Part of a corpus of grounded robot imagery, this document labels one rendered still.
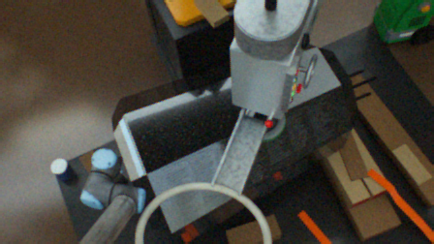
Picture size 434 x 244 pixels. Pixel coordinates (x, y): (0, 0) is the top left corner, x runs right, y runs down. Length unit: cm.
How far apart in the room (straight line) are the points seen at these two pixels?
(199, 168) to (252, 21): 97
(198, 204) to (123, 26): 180
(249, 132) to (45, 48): 217
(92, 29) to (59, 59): 33
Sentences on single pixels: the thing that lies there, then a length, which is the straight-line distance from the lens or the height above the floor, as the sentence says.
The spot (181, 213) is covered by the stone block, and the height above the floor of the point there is 64.
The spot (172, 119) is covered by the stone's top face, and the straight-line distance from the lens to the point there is 238.
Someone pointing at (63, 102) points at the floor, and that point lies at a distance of 356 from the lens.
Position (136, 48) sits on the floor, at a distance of 365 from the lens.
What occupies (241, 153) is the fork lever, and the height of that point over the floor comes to 108.
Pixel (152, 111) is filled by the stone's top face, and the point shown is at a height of 83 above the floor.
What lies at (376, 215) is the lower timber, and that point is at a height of 10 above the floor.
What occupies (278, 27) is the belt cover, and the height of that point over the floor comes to 170.
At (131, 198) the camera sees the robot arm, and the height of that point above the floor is 126.
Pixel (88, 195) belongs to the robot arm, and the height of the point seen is 124.
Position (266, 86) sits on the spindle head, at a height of 137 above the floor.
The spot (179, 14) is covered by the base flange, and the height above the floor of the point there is 78.
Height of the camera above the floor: 295
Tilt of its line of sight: 64 degrees down
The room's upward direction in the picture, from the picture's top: 7 degrees counter-clockwise
